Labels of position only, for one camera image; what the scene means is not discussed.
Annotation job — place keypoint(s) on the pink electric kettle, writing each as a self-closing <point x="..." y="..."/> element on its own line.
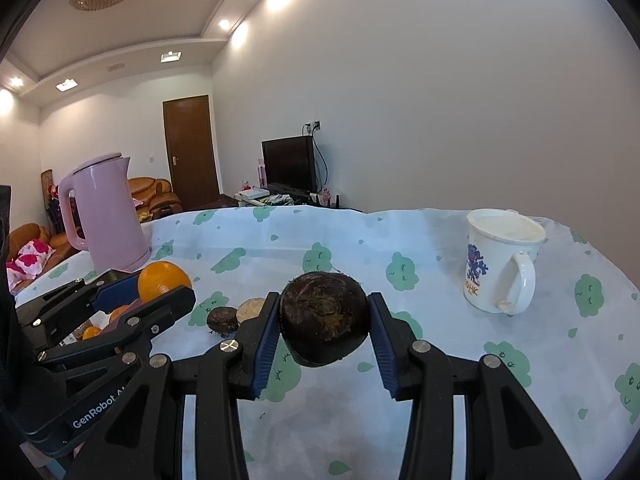
<point x="107" y="215"/>

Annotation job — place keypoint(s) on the brown leather sofa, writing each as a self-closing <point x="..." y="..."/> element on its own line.
<point x="152" y="195"/>

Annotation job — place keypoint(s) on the low television cabinet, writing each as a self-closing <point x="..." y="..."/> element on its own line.
<point x="280" y="200"/>

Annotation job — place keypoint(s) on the brown wooden door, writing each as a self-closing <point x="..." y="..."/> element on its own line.
<point x="190" y="150"/>

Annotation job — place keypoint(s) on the dark wooden cabinet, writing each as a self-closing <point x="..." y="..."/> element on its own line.
<point x="50" y="200"/>

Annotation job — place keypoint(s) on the large dark water chestnut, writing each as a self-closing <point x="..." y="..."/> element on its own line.
<point x="320" y="320"/>

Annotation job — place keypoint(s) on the cut sugarcane piece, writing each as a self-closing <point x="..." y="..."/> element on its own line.
<point x="249" y="310"/>

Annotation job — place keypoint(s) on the large orange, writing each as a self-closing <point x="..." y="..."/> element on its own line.
<point x="117" y="314"/>

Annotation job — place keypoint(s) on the square ceiling light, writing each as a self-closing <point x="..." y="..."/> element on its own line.
<point x="170" y="56"/>
<point x="66" y="85"/>

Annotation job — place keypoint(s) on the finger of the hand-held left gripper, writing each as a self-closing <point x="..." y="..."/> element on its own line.
<point x="117" y="292"/>
<point x="165" y="310"/>

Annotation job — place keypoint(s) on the brown leather armchair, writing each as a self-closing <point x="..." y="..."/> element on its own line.
<point x="30" y="234"/>

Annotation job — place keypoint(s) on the cloud print tablecloth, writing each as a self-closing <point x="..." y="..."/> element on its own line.
<point x="450" y="320"/>

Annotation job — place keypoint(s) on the white flat box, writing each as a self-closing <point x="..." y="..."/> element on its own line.
<point x="252" y="193"/>

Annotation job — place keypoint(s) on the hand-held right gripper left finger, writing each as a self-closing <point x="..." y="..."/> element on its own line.
<point x="267" y="346"/>

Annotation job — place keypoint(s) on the black television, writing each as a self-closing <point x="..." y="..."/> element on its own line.
<point x="290" y="162"/>

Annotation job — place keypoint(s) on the pink tin box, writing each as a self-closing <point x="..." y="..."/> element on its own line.
<point x="75" y="332"/>

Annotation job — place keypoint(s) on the pink floral cushion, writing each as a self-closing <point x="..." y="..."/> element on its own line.
<point x="27" y="260"/>

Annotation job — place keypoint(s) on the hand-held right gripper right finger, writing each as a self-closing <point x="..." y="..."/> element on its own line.
<point x="382" y="351"/>

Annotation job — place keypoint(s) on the white printed mug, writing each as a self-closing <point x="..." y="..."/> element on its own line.
<point x="487" y="260"/>

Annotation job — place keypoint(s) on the small orange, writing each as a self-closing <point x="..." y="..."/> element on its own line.
<point x="91" y="333"/>
<point x="160" y="280"/>

